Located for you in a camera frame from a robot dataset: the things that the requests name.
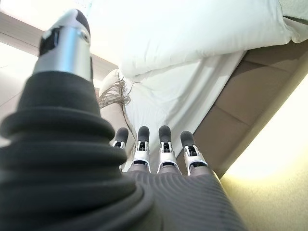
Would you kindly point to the white bed sheet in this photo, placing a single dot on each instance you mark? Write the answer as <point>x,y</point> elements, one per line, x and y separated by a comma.
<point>173,96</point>

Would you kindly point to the beige throw blanket with fringe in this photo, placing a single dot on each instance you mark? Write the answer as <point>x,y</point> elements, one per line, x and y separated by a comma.
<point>113,96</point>

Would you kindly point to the robot left hand dark palm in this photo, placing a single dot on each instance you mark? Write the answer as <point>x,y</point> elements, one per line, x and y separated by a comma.
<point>72,168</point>

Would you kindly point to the beige upholstered bed frame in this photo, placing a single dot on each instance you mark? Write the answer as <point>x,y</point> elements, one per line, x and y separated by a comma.
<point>243,101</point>

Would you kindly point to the white pillow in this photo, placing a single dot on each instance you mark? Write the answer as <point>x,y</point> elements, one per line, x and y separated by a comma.
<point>183,31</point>

